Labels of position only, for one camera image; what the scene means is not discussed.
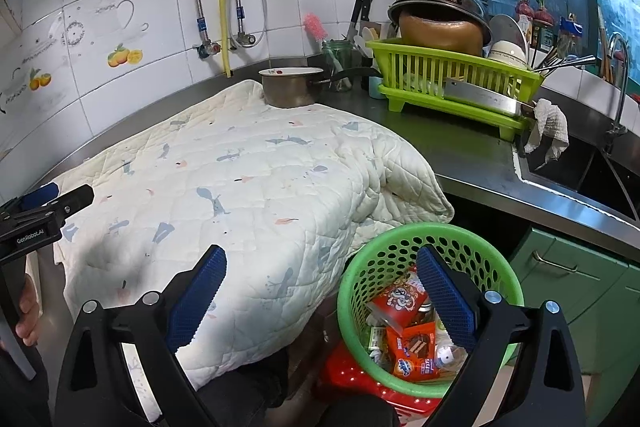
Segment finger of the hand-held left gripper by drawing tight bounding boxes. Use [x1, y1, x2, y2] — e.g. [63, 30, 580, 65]
[0, 185, 95, 228]
[0, 183, 62, 214]

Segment white dish cloth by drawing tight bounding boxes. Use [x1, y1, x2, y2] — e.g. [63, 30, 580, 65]
[522, 98, 571, 162]

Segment green cabinet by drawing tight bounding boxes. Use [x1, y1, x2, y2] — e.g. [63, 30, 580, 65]
[510, 227, 640, 427]

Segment steel sink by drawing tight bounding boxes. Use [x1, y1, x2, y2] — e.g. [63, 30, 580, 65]
[520, 127, 640, 223]

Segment white spatula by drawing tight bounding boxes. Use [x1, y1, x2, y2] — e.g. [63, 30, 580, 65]
[354, 26, 382, 58]

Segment metal cutlery bundle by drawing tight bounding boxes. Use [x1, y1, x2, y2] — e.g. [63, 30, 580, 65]
[530, 42, 598, 72]

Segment steel cleaver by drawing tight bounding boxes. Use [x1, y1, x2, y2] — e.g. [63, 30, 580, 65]
[443, 78, 536, 118]

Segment metal saucepan with lid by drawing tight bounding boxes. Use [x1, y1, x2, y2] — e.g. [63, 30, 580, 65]
[258, 67, 381, 109]

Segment brown clay pot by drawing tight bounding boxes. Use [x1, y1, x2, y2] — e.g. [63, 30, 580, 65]
[399, 9, 485, 56]

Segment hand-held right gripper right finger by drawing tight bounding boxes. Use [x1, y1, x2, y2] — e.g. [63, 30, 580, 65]
[415, 244, 587, 427]

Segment person's left hand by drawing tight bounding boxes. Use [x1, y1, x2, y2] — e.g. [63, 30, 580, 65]
[16, 279, 43, 320]

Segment red plastic basket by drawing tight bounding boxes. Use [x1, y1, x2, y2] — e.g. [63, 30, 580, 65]
[315, 342, 451, 413]

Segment metal faucet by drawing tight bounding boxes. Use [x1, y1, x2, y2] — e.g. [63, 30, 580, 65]
[602, 32, 632, 155]

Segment white bowl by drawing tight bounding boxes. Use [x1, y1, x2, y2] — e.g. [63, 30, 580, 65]
[485, 47, 528, 68]

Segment green plastic dish rack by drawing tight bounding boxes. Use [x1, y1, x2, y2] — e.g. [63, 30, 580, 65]
[365, 38, 546, 142]

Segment white plate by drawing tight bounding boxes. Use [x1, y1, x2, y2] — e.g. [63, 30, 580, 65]
[489, 13, 528, 58]

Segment green plastic basket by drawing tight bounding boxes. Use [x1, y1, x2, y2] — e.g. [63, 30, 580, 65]
[336, 223, 525, 398]

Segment white quilted printed blanket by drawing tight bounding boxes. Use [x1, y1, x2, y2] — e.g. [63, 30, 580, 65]
[37, 79, 455, 423]

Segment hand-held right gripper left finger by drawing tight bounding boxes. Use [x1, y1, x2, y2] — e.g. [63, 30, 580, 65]
[54, 244, 228, 427]

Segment green glass jar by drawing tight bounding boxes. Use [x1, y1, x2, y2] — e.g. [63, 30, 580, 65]
[321, 39, 353, 92]

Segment pink bottle brush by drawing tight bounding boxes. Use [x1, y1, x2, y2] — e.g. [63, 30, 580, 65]
[302, 13, 328, 45]

